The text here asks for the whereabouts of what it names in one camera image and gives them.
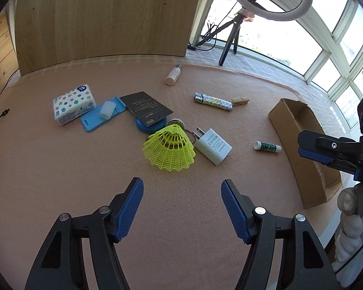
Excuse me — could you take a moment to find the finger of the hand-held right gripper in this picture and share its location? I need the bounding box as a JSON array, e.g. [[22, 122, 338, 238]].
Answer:
[[298, 129, 363, 164], [324, 158, 357, 176]]

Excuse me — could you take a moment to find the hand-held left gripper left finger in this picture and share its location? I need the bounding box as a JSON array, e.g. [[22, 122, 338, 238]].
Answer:
[[24, 177, 145, 290]]

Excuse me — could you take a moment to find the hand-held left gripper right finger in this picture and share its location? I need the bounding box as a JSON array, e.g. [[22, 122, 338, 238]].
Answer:
[[221, 179, 342, 290]]

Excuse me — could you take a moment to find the cardboard box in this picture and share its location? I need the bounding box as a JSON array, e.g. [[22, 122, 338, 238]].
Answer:
[[268, 98, 342, 209]]

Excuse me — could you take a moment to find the green white glue stick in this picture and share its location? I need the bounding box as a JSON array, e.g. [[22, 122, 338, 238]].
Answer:
[[253, 141, 282, 153]]

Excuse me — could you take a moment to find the white charger plug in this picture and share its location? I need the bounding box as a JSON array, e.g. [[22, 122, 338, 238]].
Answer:
[[191, 128, 233, 166]]

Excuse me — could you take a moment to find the yellow plastic shuttlecock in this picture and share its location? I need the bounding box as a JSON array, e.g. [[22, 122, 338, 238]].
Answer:
[[142, 118, 197, 172]]

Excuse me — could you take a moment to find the brown cable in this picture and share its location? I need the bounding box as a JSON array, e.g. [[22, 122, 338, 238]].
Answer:
[[184, 129, 200, 145]]

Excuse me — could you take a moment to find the blue round holder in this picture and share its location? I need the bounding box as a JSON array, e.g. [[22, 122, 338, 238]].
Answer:
[[135, 116, 169, 134]]

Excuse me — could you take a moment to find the blue plastic case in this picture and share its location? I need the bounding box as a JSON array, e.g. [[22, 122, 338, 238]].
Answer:
[[80, 96, 128, 133]]

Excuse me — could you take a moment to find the small white block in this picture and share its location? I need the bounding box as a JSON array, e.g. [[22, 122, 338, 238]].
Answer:
[[99, 100, 114, 118]]

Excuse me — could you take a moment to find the black card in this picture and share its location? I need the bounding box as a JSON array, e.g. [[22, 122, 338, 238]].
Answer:
[[119, 91, 174, 127]]

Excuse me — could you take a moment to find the patterned lighter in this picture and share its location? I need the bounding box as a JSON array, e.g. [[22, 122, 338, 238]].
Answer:
[[194, 92, 233, 112]]

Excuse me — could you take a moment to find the patterned tissue pack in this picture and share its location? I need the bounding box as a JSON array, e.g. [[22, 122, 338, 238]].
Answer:
[[53, 84, 97, 126]]

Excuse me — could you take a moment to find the small beige bottle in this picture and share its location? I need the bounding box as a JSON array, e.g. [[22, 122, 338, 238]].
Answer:
[[165, 65, 182, 86]]

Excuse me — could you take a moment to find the person's right hand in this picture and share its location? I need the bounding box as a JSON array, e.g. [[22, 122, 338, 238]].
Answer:
[[334, 184, 363, 281]]

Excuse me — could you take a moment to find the black tripod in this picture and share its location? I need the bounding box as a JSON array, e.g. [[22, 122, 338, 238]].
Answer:
[[197, 15, 255, 67]]

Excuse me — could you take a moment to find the light wood board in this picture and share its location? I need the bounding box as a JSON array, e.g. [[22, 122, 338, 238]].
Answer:
[[14, 0, 206, 76]]

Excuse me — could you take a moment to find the pine plank board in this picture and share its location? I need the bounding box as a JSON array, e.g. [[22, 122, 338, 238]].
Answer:
[[0, 12, 19, 111]]

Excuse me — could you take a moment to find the black ring light cable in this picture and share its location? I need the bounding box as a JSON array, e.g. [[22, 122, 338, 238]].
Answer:
[[203, 7, 233, 50]]

